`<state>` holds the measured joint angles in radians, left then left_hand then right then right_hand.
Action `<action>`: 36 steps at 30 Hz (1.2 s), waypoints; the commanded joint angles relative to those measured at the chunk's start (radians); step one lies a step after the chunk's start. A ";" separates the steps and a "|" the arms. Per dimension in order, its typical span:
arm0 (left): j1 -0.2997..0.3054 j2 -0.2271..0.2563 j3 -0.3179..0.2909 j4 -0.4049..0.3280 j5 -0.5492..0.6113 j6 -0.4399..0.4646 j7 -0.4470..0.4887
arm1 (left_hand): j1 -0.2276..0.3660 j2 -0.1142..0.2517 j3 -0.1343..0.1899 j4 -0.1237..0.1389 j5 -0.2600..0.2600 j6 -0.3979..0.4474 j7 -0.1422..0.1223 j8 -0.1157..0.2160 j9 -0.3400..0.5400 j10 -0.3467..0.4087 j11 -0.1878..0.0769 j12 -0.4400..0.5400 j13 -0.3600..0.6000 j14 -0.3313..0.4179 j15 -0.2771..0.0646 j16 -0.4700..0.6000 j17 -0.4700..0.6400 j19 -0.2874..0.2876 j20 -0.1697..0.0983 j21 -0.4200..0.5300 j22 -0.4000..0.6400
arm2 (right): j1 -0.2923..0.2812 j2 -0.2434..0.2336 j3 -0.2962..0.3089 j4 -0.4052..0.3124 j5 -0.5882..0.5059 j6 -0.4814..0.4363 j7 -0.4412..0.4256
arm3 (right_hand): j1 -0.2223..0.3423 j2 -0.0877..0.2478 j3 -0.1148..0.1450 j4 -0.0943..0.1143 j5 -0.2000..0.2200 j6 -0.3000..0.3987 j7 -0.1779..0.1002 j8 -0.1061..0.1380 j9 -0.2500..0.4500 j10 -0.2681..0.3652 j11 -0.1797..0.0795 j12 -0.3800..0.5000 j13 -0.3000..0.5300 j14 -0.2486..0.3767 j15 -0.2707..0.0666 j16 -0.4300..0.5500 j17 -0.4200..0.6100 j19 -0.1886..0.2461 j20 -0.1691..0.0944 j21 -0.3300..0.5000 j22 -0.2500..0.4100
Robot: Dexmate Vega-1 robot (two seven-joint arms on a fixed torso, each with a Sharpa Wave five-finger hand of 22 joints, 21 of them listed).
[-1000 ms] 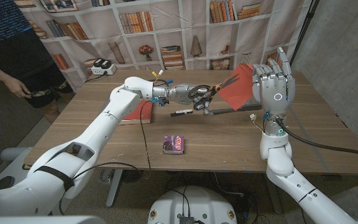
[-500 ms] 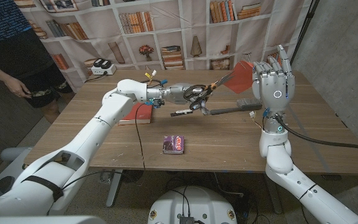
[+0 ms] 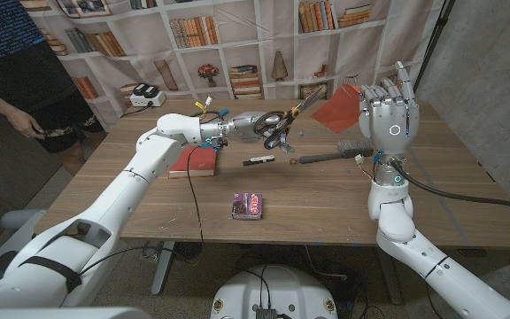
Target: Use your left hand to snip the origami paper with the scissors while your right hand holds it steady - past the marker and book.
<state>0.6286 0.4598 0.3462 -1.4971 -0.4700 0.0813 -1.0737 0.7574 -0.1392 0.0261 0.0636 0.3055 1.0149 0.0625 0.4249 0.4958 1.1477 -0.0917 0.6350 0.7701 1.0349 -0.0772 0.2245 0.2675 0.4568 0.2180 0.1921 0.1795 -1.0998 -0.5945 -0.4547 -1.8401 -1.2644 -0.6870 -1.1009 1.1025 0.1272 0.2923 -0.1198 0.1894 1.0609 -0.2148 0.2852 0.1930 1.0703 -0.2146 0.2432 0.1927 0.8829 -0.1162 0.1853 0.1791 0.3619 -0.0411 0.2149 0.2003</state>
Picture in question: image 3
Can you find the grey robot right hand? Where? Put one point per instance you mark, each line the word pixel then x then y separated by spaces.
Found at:
pixel 390 119

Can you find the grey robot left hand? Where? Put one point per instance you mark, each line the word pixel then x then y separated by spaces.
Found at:
pixel 250 126

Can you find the red origami paper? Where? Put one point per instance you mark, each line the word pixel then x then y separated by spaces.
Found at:
pixel 339 111

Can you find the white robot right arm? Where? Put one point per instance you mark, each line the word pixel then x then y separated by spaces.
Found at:
pixel 414 239

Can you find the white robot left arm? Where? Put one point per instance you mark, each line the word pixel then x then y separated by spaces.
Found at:
pixel 104 204

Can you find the black and white marker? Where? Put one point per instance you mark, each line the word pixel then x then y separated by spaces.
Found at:
pixel 259 159

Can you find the red hardcover book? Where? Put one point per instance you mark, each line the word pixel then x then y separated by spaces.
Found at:
pixel 195 161

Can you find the grey hair brush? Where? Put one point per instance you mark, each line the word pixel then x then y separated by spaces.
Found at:
pixel 339 153

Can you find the purple jello box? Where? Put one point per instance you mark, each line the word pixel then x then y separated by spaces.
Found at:
pixel 247 205

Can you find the printed bookshelf backdrop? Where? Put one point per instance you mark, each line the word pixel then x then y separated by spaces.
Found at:
pixel 259 44

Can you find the black backdrop stand pole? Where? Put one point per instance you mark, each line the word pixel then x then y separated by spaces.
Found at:
pixel 432 49

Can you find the white power adapter box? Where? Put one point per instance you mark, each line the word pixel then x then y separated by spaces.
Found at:
pixel 146 98

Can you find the white table leg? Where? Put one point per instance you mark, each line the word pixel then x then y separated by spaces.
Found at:
pixel 163 266

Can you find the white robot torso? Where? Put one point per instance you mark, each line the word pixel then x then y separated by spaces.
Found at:
pixel 277 292

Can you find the standing person in black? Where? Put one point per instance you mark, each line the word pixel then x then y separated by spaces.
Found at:
pixel 11 57

